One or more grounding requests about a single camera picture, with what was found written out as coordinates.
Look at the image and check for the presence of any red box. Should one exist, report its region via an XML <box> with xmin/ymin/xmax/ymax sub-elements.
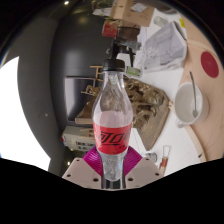
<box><xmin>101</xmin><ymin>19</ymin><xmax>119</xmax><ymax>38</ymax></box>

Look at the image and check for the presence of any small paint jar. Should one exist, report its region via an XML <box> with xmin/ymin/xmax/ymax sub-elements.
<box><xmin>143</xmin><ymin>151</ymin><xmax>158</xmax><ymax>163</ymax></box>

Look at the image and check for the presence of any white ceramic mug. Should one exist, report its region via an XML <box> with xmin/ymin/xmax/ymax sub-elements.
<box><xmin>173</xmin><ymin>81</ymin><xmax>210</xmax><ymax>129</ymax></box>

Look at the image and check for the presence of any wooden easel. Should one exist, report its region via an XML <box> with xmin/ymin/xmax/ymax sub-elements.
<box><xmin>89</xmin><ymin>64</ymin><xmax>105</xmax><ymax>83</ymax></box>

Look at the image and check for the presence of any wooden tool with wire loop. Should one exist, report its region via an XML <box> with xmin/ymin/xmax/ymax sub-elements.
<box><xmin>159</xmin><ymin>145</ymin><xmax>172</xmax><ymax>177</ymax></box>

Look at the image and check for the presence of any flat round red coaster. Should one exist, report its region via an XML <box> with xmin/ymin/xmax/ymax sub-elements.
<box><xmin>200</xmin><ymin>50</ymin><xmax>220</xmax><ymax>79</ymax></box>

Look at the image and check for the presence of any golden sculpture on board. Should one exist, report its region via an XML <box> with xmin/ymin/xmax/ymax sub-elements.
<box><xmin>74</xmin><ymin>77</ymin><xmax>172</xmax><ymax>152</ymax></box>

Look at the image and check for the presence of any black wall screen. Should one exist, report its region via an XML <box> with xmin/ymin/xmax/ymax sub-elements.
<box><xmin>64</xmin><ymin>75</ymin><xmax>101</xmax><ymax>123</ymax></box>

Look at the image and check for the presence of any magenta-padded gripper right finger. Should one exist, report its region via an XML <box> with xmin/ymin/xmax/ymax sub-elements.
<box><xmin>123</xmin><ymin>146</ymin><xmax>164</xmax><ymax>189</ymax></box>

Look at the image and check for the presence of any folded newspaper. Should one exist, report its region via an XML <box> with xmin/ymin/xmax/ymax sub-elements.
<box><xmin>138</xmin><ymin>20</ymin><xmax>188</xmax><ymax>73</ymax></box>

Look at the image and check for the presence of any brown cardboard box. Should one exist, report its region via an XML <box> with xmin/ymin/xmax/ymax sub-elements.
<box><xmin>109</xmin><ymin>0</ymin><xmax>156</xmax><ymax>28</ymax></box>

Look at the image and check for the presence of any clear red-labelled drink bottle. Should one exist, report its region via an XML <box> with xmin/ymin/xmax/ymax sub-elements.
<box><xmin>91</xmin><ymin>58</ymin><xmax>134</xmax><ymax>189</ymax></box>

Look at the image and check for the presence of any small glass jar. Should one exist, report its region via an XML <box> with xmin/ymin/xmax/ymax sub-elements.
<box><xmin>153</xmin><ymin>15</ymin><xmax>169</xmax><ymax>28</ymax></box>

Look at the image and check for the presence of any green-labelled spray bottle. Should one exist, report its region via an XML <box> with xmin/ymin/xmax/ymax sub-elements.
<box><xmin>124</xmin><ymin>65</ymin><xmax>144</xmax><ymax>78</ymax></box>

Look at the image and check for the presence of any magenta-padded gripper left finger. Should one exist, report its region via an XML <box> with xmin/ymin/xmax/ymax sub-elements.
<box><xmin>62</xmin><ymin>147</ymin><xmax>103</xmax><ymax>189</ymax></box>

